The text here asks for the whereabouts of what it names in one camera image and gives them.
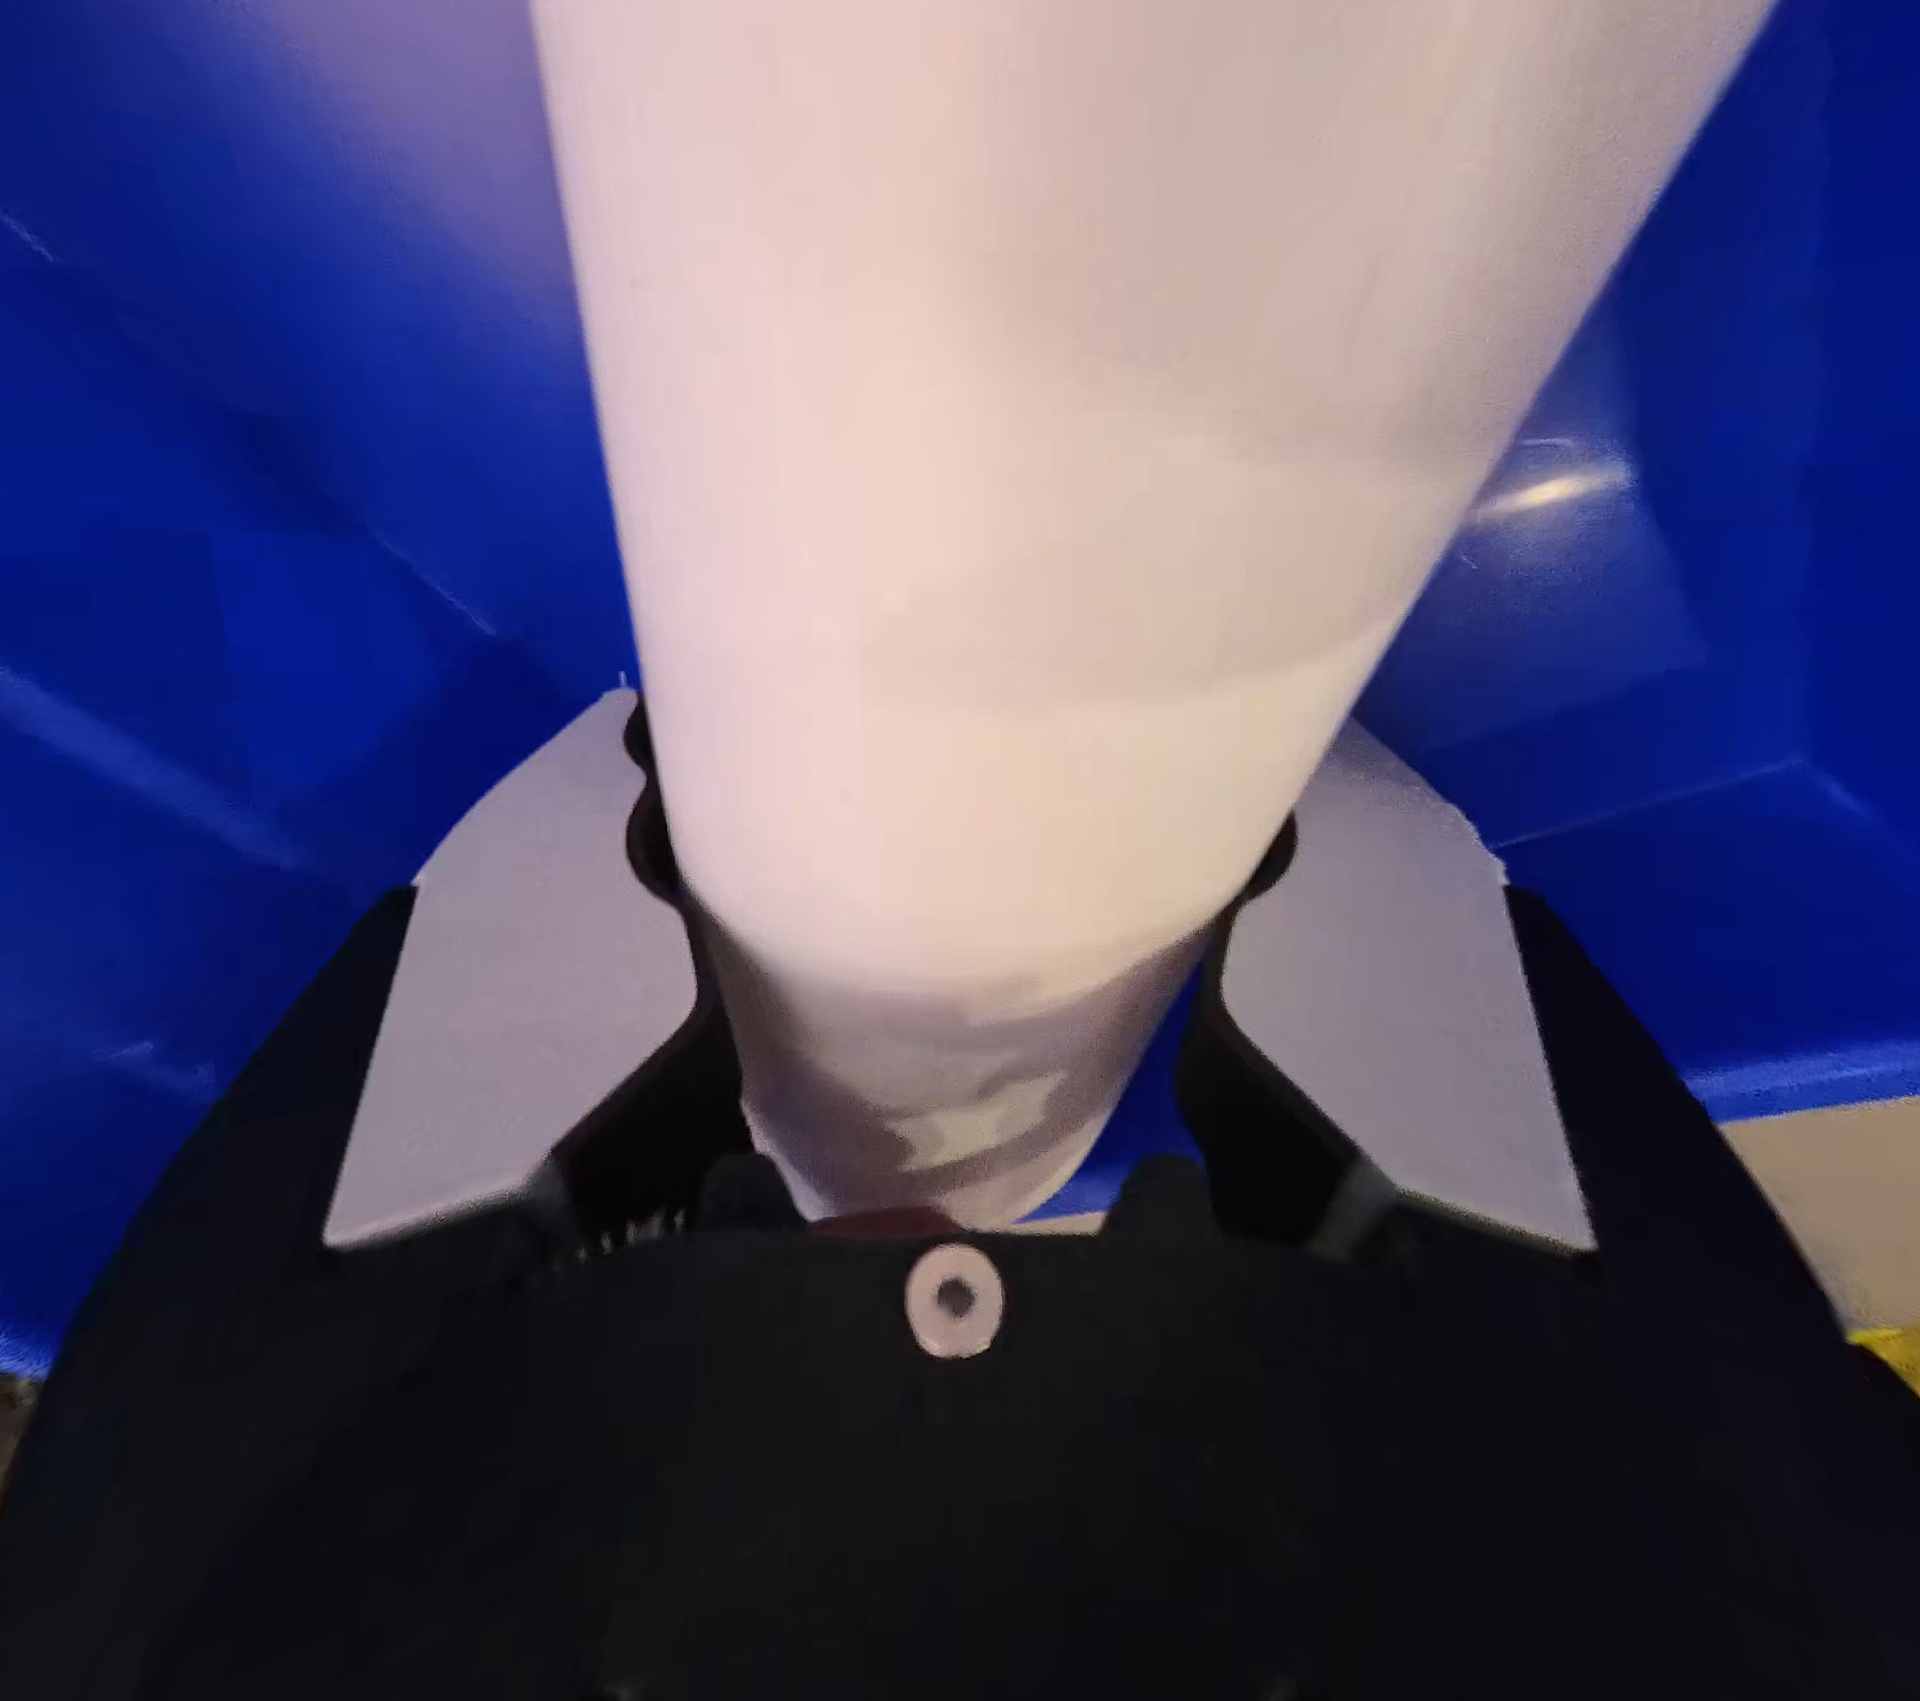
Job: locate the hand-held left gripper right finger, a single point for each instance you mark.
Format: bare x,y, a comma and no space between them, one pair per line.
1395,1011

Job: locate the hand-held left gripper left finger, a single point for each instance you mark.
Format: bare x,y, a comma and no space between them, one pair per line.
495,1011

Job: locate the large blue plastic bin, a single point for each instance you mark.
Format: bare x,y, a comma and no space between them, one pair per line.
224,382

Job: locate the white plastic bottle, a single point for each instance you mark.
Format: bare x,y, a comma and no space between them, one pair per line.
975,382

